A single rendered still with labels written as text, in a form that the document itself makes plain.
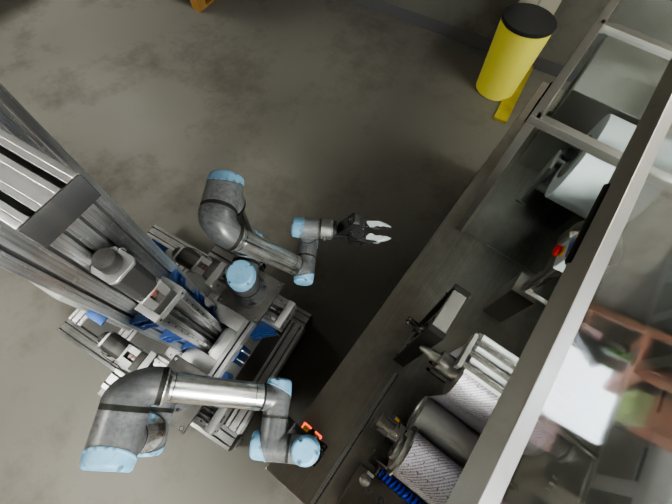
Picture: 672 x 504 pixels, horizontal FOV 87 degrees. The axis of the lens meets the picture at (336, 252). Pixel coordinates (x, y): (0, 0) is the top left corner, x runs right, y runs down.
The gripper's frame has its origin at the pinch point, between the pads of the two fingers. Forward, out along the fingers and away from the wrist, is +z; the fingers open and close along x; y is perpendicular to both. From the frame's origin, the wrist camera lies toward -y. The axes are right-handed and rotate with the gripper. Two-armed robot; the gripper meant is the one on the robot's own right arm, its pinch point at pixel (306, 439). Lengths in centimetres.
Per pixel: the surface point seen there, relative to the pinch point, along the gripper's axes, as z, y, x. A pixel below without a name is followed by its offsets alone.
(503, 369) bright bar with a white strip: -50, 31, 46
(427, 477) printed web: -38, 31, 15
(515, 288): -24, 30, 85
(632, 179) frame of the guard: -105, 18, 60
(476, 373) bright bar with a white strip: -52, 25, 40
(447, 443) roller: -30, 33, 25
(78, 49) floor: 93, -396, 124
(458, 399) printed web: -44, 27, 34
